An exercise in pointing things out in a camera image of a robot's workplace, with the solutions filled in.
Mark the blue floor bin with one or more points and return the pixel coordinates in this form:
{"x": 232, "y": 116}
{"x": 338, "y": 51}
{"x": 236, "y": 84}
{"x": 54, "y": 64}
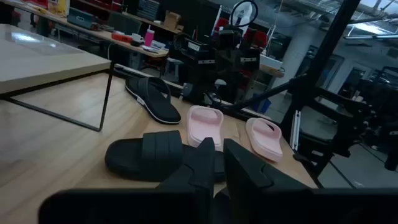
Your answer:
{"x": 264, "y": 105}

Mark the dark office chair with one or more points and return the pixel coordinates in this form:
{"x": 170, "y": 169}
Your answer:
{"x": 124, "y": 23}

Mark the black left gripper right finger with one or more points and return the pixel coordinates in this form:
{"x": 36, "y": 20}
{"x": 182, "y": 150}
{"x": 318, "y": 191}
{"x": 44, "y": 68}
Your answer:
{"x": 248, "y": 193}

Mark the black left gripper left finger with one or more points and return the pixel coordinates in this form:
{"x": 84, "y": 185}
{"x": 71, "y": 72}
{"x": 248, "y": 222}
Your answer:
{"x": 186, "y": 202}

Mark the pink slide sandal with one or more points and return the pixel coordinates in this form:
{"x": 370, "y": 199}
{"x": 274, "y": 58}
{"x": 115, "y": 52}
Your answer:
{"x": 264, "y": 140}
{"x": 203, "y": 124}

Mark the ceiling light fixture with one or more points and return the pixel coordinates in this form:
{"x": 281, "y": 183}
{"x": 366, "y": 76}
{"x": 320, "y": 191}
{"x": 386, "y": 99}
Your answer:
{"x": 373, "y": 29}

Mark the blue storage bin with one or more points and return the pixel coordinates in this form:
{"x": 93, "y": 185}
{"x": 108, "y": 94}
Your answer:
{"x": 79, "y": 18}

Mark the long wooden workbench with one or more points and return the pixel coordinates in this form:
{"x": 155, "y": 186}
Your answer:
{"x": 102, "y": 35}

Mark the white bin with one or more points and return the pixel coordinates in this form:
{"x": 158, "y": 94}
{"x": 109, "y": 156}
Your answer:
{"x": 270, "y": 62}

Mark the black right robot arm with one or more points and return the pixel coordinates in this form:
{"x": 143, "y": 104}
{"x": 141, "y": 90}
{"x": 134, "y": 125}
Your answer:
{"x": 192, "y": 81}

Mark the yellow box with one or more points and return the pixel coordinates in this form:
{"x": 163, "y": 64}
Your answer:
{"x": 60, "y": 6}

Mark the black flip-flop white sole edge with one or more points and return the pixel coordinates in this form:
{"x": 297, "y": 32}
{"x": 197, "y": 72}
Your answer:
{"x": 155, "y": 105}

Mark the black robot rig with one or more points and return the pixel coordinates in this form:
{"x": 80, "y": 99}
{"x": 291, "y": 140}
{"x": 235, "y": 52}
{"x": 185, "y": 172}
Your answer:
{"x": 351, "y": 124}

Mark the black slide sandal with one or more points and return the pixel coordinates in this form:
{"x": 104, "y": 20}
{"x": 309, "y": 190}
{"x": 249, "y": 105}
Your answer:
{"x": 140, "y": 155}

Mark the pink drinking bottle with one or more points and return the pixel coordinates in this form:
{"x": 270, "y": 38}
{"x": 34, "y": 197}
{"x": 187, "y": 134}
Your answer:
{"x": 149, "y": 39}

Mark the grey stool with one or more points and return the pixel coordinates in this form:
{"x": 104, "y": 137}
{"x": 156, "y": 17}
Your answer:
{"x": 173, "y": 62}

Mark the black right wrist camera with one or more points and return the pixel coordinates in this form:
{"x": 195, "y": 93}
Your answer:
{"x": 228, "y": 39}

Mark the cardboard box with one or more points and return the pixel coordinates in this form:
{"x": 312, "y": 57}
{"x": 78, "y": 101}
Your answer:
{"x": 172, "y": 20}

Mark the wood shelf black metal frame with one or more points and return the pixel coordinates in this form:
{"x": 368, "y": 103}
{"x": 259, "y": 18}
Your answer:
{"x": 46, "y": 62}

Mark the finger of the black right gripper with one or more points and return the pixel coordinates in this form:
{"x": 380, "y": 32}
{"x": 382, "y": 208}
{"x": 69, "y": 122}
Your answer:
{"x": 206, "y": 61}
{"x": 248, "y": 60}

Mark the red storage bin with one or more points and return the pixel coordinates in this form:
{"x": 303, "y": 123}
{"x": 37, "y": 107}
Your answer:
{"x": 259, "y": 39}

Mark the white mug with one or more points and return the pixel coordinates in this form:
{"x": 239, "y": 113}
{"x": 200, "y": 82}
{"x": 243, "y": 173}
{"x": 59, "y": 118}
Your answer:
{"x": 136, "y": 37}

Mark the red flat box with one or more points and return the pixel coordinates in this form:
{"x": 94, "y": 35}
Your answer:
{"x": 121, "y": 38}

